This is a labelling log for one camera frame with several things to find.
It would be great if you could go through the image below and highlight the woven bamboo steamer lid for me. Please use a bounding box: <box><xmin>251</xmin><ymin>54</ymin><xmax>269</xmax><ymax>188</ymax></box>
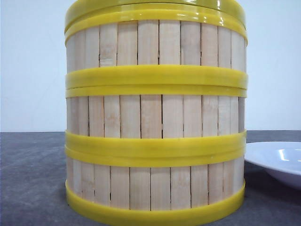
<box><xmin>64</xmin><ymin>0</ymin><xmax>247</xmax><ymax>30</ymax></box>

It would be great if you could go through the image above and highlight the front bamboo steamer basket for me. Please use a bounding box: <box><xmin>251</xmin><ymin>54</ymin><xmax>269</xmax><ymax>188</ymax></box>
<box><xmin>65</xmin><ymin>149</ymin><xmax>245</xmax><ymax>218</ymax></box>

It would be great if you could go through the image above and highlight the white plate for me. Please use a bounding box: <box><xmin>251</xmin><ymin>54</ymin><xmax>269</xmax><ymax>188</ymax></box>
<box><xmin>245</xmin><ymin>142</ymin><xmax>301</xmax><ymax>190</ymax></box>

